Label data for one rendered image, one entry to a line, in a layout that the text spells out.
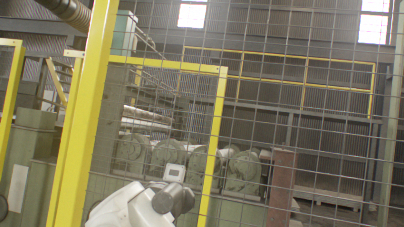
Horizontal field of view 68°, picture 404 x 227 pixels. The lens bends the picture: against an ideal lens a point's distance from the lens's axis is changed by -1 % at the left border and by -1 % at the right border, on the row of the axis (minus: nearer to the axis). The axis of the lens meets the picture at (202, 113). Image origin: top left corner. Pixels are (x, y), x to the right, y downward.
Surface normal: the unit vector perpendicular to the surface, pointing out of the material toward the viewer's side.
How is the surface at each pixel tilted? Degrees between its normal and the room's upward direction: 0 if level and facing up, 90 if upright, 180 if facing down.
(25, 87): 90
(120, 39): 90
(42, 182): 90
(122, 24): 90
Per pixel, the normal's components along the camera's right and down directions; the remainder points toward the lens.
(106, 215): -0.31, -0.66
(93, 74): -0.20, -0.10
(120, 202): 0.72, -0.66
